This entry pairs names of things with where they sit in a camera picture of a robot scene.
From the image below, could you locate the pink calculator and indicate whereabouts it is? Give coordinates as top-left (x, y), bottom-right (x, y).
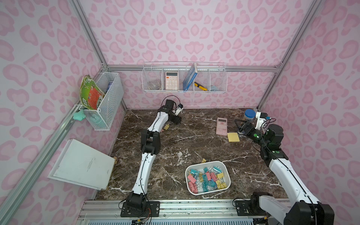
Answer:
top-left (216, 118), bottom-right (227, 136)

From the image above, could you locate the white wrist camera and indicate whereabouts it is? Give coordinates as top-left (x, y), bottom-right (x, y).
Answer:
top-left (256, 112), bottom-right (269, 130)
top-left (173, 104), bottom-right (183, 116)

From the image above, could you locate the white storage tray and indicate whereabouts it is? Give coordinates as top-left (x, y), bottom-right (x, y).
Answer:
top-left (185, 161), bottom-right (231, 196)

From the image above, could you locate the teal binder clip near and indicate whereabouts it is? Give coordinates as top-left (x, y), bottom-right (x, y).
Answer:
top-left (190, 169), bottom-right (199, 177)

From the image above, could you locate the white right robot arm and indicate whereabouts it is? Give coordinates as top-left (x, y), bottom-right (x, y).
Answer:
top-left (238, 120), bottom-right (335, 225)

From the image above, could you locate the blue book in shelf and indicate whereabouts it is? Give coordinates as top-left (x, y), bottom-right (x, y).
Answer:
top-left (183, 63), bottom-right (198, 91)

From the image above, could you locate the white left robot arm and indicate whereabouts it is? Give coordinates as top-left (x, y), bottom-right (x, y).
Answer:
top-left (126, 96), bottom-right (183, 212)

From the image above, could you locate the white mesh side basket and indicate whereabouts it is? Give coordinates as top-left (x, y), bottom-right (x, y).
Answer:
top-left (83, 72), bottom-right (124, 131)

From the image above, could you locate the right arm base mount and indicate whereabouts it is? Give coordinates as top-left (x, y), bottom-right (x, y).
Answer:
top-left (232, 192), bottom-right (273, 216)

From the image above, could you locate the white paper pad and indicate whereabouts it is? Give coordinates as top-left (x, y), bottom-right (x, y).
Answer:
top-left (48, 139), bottom-right (116, 190)

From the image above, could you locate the white wire wall shelf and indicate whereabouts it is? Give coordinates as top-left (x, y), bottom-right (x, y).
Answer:
top-left (142, 61), bottom-right (227, 93)

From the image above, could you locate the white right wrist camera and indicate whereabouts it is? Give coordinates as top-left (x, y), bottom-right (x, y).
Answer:
top-left (256, 112), bottom-right (269, 130)

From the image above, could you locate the yellow utility knife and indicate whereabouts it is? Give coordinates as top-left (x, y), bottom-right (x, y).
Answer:
top-left (194, 82), bottom-right (208, 92)

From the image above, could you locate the white calculator in shelf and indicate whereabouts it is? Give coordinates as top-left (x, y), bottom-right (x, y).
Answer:
top-left (165, 71), bottom-right (179, 91)

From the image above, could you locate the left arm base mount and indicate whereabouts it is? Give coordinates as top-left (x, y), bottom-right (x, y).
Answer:
top-left (120, 192), bottom-right (160, 218)

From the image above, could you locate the pink binder clip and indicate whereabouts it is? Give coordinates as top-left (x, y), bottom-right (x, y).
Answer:
top-left (187, 174), bottom-right (198, 194)

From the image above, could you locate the yellow sticky note pad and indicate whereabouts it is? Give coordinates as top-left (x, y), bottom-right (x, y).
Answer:
top-left (227, 133), bottom-right (240, 143)

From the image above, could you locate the green red snack bag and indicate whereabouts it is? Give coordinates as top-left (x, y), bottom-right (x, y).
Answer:
top-left (79, 75), bottom-right (105, 110)

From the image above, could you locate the pencil jar blue lid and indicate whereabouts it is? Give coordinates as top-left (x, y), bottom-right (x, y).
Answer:
top-left (243, 109), bottom-right (256, 121)

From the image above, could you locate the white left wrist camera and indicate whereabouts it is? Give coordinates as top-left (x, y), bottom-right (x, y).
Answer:
top-left (173, 104), bottom-right (183, 116)

